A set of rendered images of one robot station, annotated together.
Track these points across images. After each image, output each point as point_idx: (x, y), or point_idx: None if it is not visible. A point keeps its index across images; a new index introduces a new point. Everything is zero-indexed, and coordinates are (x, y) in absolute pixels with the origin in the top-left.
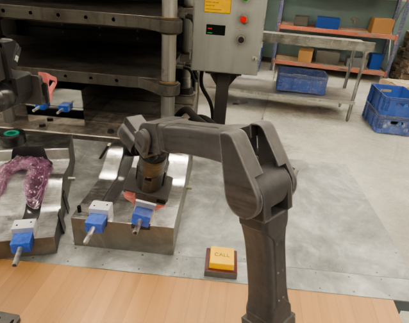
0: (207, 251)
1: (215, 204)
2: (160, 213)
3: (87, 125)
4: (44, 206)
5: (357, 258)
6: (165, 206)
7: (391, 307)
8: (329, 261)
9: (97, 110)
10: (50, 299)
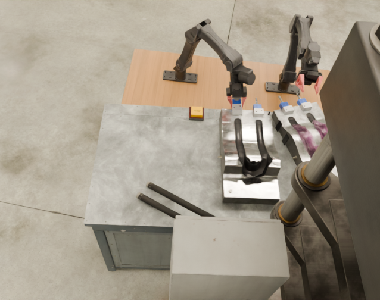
0: (203, 116)
1: (201, 156)
2: (230, 116)
3: None
4: (290, 126)
5: (126, 123)
6: (228, 121)
7: (123, 101)
8: (142, 120)
9: None
10: (260, 97)
